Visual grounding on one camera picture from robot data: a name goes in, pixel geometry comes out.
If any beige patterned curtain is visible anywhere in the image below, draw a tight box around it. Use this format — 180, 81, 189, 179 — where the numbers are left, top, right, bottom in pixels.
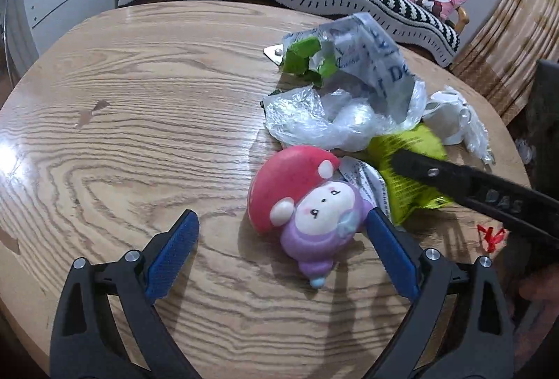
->
450, 0, 559, 126

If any red twist tie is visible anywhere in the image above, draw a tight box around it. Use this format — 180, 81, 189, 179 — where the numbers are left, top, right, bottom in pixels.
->
476, 224, 507, 253

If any clear crumpled plastic wrap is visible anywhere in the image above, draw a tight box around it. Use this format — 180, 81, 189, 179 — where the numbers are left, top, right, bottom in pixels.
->
261, 84, 426, 152

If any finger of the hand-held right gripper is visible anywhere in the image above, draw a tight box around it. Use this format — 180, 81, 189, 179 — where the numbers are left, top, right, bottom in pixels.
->
391, 149, 559, 241

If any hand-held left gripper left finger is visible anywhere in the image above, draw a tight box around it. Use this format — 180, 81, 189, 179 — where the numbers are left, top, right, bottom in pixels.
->
50, 208, 202, 379

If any silver printed plastic bag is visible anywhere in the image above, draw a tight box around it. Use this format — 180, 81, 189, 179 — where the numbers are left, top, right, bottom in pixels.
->
279, 12, 426, 130

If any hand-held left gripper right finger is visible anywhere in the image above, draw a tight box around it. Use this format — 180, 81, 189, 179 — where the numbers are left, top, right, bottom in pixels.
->
366, 206, 516, 379

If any small silver foil piece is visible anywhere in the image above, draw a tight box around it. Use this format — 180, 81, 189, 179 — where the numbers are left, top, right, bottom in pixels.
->
263, 44, 286, 65

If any white plastic bag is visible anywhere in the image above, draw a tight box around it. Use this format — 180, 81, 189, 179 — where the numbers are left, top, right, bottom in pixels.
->
426, 85, 496, 165

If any mushroom monkey squishy toy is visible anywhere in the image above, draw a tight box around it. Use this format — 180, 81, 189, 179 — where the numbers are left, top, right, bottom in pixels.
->
247, 145, 372, 289

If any yellow-green white snack packet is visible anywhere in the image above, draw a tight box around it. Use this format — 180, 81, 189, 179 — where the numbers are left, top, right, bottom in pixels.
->
341, 123, 455, 227

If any torn green wrapper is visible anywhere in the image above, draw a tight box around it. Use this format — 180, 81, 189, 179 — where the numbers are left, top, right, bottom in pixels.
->
282, 36, 339, 89

